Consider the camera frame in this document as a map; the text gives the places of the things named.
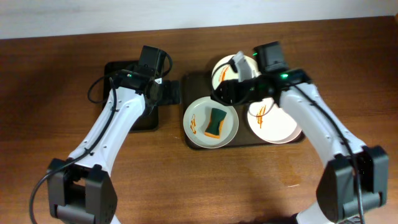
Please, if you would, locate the white plate back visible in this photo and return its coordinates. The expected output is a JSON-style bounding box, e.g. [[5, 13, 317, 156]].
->
[[211, 55, 259, 90]]

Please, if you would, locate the white plate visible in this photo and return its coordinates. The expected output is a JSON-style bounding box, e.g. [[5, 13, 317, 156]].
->
[[247, 98, 302, 144], [183, 96, 239, 149], [211, 55, 259, 90]]

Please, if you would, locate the green orange sponge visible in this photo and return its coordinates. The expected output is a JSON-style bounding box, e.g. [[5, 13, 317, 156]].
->
[[205, 108, 226, 139]]

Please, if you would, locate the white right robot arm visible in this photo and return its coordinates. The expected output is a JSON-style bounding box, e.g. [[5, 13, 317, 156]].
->
[[211, 42, 389, 223]]

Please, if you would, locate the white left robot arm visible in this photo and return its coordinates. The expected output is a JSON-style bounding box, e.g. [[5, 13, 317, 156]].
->
[[43, 45, 180, 224]]

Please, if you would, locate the small black tray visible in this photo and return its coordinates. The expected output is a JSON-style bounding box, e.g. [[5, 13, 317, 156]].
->
[[102, 60, 159, 133]]

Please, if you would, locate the large brown tray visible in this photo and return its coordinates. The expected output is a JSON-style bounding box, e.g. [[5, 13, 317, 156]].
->
[[181, 72, 306, 150]]

